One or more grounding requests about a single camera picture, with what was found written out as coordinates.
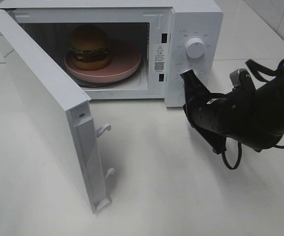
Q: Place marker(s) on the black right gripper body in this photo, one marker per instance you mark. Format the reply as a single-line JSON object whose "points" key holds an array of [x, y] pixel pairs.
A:
{"points": [[202, 113]]}

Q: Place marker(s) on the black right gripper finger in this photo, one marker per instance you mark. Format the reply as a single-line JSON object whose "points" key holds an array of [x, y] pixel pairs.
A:
{"points": [[193, 88]]}

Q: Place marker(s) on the white microwave knob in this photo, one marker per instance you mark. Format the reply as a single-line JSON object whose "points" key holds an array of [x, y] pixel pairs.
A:
{"points": [[195, 47], [187, 74]]}

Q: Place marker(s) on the burger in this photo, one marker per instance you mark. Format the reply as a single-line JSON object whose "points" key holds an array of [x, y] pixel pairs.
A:
{"points": [[89, 47]]}

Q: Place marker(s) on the white microwave door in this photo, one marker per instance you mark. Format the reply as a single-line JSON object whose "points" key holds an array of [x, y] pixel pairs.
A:
{"points": [[59, 109]]}

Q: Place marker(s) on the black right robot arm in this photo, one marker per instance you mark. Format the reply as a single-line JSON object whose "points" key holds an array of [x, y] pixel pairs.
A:
{"points": [[251, 116]]}

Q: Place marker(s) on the white microwave release button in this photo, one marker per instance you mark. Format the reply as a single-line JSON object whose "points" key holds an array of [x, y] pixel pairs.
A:
{"points": [[181, 98]]}

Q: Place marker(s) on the white microwave oven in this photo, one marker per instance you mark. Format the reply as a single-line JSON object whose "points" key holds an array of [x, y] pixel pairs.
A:
{"points": [[159, 28]]}

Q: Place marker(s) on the glass microwave turntable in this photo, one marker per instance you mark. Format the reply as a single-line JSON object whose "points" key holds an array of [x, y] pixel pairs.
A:
{"points": [[106, 85]]}

